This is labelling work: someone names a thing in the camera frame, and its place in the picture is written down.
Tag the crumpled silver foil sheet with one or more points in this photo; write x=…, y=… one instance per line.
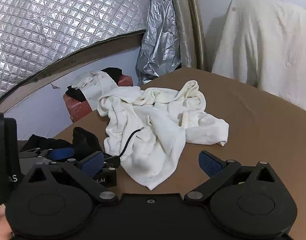
x=160, y=42

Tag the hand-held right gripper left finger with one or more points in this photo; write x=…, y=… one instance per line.
x=93, y=161

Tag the black garment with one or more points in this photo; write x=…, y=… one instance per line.
x=85, y=140

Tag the white blanket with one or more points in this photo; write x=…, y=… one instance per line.
x=262, y=50

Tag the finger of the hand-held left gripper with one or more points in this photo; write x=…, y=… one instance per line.
x=60, y=153
x=106, y=177

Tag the beige curtain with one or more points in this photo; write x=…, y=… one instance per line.
x=190, y=17

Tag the white towel garment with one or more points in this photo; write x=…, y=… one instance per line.
x=143, y=155

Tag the brown window frame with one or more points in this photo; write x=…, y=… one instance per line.
x=93, y=52

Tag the red suitcase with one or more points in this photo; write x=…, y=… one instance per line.
x=75, y=110

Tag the white crumpled shirt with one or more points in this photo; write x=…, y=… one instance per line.
x=98, y=80

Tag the silver quilted insulation sheet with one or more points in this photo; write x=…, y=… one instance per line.
x=55, y=17

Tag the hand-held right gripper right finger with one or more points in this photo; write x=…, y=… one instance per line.
x=210, y=166

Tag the person's left hand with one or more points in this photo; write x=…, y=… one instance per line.
x=0, y=225

